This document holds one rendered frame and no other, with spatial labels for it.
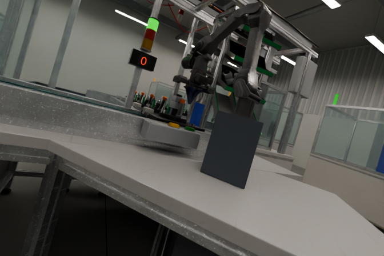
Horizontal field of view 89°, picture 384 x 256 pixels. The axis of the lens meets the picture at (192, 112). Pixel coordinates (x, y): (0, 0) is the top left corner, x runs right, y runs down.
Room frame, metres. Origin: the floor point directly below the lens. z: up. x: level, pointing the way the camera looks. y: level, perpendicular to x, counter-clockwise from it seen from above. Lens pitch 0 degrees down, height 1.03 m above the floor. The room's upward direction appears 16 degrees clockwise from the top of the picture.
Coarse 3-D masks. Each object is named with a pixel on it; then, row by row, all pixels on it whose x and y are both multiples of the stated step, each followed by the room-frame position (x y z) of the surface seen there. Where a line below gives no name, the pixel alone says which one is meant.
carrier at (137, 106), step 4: (160, 100) 1.17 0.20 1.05; (136, 104) 1.19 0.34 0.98; (140, 104) 1.20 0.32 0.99; (148, 104) 1.15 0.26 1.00; (156, 104) 1.17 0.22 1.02; (160, 104) 1.17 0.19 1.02; (136, 108) 1.11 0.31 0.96; (140, 108) 1.10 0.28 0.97; (152, 108) 1.11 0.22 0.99; (156, 108) 1.16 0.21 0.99; (164, 108) 1.22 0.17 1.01; (156, 112) 1.10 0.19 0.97
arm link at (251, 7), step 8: (240, 8) 0.72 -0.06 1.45; (248, 8) 0.67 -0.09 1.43; (256, 8) 0.65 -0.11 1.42; (232, 16) 0.75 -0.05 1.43; (240, 16) 0.71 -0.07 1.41; (224, 24) 0.77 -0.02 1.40; (232, 24) 0.75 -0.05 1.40; (240, 24) 0.75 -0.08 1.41; (248, 24) 0.75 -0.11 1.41; (216, 32) 0.79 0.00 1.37; (224, 32) 0.77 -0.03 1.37; (200, 40) 0.83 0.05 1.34; (208, 40) 0.80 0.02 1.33; (216, 40) 0.80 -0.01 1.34; (208, 48) 0.82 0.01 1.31; (216, 48) 0.83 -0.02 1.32
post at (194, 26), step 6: (192, 24) 2.12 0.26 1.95; (192, 30) 2.09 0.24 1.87; (192, 36) 2.10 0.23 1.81; (192, 42) 2.11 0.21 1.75; (186, 48) 2.09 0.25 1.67; (186, 54) 2.09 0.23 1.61; (180, 66) 2.11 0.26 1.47; (180, 72) 2.09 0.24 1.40; (180, 84) 2.11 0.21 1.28; (174, 90) 2.09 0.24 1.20
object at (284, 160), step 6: (258, 150) 1.96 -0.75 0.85; (264, 150) 2.00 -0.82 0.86; (258, 156) 1.98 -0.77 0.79; (264, 156) 2.03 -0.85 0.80; (270, 156) 2.08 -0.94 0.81; (276, 156) 2.13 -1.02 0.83; (282, 156) 2.16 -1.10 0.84; (288, 156) 2.21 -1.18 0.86; (276, 162) 2.13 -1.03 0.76; (282, 162) 2.18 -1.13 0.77; (288, 162) 2.23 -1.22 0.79; (288, 168) 2.24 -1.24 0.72
